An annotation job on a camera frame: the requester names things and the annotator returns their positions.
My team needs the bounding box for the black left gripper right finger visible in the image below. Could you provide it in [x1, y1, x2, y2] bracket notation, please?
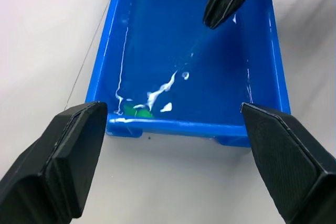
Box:
[239, 102, 336, 224]

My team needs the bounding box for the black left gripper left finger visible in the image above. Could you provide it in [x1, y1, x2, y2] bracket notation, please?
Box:
[0, 101, 108, 224]

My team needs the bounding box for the blue plastic tub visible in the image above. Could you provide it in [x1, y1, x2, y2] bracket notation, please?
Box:
[84, 0, 291, 148]

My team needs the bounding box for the green toy fish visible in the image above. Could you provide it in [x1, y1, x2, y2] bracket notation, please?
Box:
[122, 104, 156, 119]

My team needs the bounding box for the thin grey wire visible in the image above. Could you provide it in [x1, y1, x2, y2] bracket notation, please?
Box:
[64, 5, 110, 111]

